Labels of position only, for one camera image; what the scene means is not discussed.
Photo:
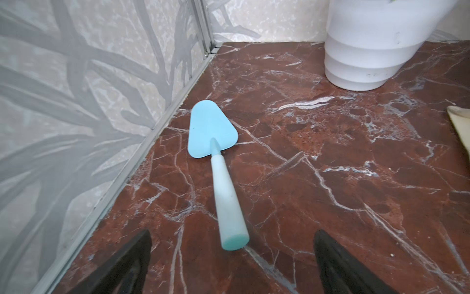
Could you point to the cream floral canvas bag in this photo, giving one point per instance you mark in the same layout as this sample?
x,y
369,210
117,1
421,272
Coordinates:
x,y
460,118

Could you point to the potted plant red flowers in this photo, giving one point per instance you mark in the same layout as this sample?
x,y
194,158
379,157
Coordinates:
x,y
368,42

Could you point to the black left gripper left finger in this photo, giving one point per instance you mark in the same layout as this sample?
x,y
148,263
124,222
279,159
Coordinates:
x,y
124,272

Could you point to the light blue toy spatula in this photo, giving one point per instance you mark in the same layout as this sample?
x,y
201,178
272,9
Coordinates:
x,y
210,133

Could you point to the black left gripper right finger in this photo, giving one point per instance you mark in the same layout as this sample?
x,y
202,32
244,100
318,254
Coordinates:
x,y
341,273

